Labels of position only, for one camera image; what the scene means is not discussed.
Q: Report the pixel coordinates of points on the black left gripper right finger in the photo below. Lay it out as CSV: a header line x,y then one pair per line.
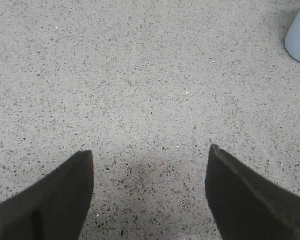
x,y
247,206

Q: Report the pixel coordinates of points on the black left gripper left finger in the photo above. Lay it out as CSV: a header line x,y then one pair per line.
x,y
55,208

